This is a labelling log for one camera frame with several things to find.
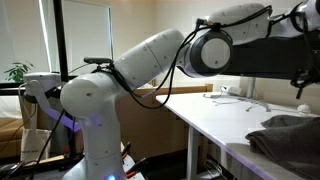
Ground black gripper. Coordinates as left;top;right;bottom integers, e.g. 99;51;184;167
289;67;320;101

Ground grey towel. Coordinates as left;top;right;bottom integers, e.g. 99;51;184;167
245;114;320;180

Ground small white round ornament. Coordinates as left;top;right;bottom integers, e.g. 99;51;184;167
297;103;312;116

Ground silver monitor stand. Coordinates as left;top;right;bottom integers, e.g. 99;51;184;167
238;77;272;113

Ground white table leg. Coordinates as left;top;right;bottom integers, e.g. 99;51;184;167
185;124;201;180

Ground wooden cabinet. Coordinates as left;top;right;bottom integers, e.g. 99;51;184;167
117;83;214;162

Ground wooden base board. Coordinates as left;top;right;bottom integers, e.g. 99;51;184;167
31;154;84;166

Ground white paper bag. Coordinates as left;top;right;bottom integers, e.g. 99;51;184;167
20;128;52;164

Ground green potted plant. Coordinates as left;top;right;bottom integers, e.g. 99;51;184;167
3;61;35;84

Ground tan sofa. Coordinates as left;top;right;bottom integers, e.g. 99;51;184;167
0;116;25;159

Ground thin cable on table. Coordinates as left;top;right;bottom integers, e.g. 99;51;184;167
202;89;264;113

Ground cables under table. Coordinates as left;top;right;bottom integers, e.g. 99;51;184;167
203;158;225;180

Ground red black clamp handle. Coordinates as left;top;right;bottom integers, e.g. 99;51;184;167
121;141;132;160
125;157;148;179

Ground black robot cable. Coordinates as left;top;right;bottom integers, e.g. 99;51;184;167
26;3;320;180

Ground black camera bar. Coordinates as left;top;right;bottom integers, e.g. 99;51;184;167
82;56;113;65

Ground white camera stand arm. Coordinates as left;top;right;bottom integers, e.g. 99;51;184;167
22;71;83;133

